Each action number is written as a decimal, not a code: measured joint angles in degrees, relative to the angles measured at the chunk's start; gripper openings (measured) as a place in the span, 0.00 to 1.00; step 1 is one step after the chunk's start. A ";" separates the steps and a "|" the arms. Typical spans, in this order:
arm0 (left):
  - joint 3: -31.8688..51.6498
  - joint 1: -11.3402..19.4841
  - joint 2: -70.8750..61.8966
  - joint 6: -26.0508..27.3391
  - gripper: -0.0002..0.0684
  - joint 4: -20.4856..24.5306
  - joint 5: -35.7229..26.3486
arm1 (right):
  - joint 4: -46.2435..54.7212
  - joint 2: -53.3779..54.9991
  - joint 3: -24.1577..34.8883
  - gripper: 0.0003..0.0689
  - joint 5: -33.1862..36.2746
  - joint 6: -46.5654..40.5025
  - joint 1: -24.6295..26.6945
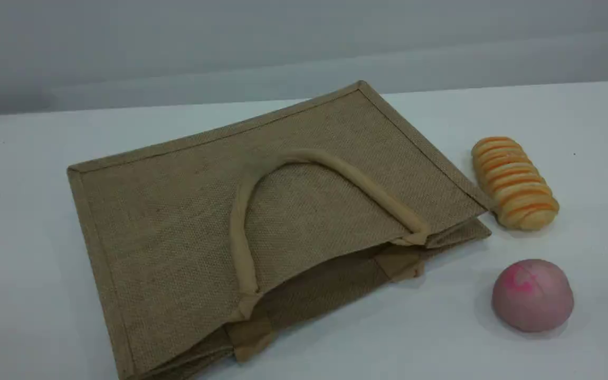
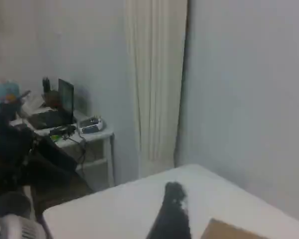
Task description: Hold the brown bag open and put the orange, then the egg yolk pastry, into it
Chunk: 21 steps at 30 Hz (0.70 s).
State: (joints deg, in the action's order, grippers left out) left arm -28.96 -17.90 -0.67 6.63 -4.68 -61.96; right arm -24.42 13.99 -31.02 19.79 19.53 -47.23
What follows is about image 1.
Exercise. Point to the brown jute tote bag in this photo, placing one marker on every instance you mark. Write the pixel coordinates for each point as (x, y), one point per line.
(177, 221)

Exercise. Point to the striped yellow bread loaf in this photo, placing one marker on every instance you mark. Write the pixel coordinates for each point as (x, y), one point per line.
(515, 184)

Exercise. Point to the pink round bun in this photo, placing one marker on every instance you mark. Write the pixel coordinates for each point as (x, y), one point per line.
(533, 298)

